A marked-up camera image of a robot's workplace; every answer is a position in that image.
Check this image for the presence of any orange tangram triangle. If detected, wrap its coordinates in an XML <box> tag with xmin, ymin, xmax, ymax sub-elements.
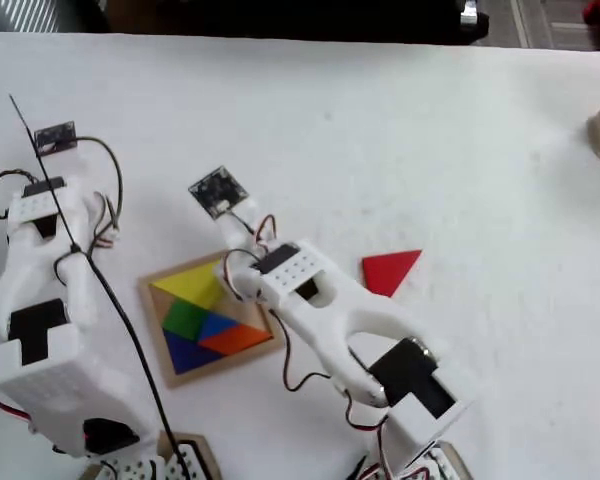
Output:
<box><xmin>197</xmin><ymin>321</ymin><xmax>274</xmax><ymax>357</ymax></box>

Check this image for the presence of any black cable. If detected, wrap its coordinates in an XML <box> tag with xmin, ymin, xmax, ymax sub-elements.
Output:
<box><xmin>8</xmin><ymin>93</ymin><xmax>194</xmax><ymax>480</ymax></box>

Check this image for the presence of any green tangram piece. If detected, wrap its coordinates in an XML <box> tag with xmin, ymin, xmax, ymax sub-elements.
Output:
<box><xmin>163</xmin><ymin>299</ymin><xmax>212</xmax><ymax>347</ymax></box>

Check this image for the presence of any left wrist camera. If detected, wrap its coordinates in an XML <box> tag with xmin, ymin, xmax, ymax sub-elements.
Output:
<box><xmin>33</xmin><ymin>121</ymin><xmax>78</xmax><ymax>157</ymax></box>

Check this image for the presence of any red tangram triangle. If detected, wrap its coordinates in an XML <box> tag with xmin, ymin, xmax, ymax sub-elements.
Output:
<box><xmin>361</xmin><ymin>248</ymin><xmax>424</xmax><ymax>299</ymax></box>

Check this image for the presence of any small blue tangram triangle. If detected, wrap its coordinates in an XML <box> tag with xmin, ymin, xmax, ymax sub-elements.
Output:
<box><xmin>197</xmin><ymin>311</ymin><xmax>242</xmax><ymax>347</ymax></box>

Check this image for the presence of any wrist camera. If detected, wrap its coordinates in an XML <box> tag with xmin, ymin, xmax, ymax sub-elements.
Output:
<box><xmin>33</xmin><ymin>121</ymin><xmax>78</xmax><ymax>157</ymax></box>
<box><xmin>187</xmin><ymin>164</ymin><xmax>248</xmax><ymax>222</ymax></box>

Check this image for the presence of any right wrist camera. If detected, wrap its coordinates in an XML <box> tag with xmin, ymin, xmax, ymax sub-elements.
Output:
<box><xmin>187</xmin><ymin>164</ymin><xmax>248</xmax><ymax>222</ymax></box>

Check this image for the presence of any dark blue tangram triangle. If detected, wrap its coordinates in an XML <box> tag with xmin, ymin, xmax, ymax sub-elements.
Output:
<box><xmin>161</xmin><ymin>327</ymin><xmax>217</xmax><ymax>376</ymax></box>

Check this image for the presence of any square wooden tray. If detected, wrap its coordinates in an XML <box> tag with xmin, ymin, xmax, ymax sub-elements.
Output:
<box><xmin>138</xmin><ymin>249</ymin><xmax>284</xmax><ymax>390</ymax></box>

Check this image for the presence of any yellow tangram triangle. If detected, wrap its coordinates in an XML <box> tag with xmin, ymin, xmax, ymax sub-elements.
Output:
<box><xmin>149</xmin><ymin>259</ymin><xmax>227</xmax><ymax>312</ymax></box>

